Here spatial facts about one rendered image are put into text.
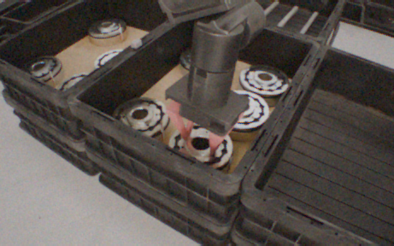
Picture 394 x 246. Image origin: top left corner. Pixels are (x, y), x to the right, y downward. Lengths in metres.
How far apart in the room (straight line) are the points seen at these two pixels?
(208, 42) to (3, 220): 0.54
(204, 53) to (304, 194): 0.27
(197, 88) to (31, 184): 0.46
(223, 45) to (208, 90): 0.06
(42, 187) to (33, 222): 0.08
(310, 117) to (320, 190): 0.17
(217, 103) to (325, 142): 0.26
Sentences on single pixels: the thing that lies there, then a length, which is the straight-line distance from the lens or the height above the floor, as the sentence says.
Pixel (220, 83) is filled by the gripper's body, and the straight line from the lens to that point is 0.37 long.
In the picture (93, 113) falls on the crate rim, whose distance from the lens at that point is 0.46.
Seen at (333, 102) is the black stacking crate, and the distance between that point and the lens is 0.68.
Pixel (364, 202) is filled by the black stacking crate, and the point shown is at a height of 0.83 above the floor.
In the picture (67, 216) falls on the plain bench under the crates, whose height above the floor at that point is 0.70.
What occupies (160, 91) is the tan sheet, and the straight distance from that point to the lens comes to 0.63.
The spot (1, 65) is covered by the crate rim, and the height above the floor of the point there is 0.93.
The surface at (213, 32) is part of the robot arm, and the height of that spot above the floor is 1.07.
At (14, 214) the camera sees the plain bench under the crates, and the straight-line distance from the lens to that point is 0.69.
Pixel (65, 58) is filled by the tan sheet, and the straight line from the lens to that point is 0.81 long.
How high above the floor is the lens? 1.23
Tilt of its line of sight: 45 degrees down
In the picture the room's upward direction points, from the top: straight up
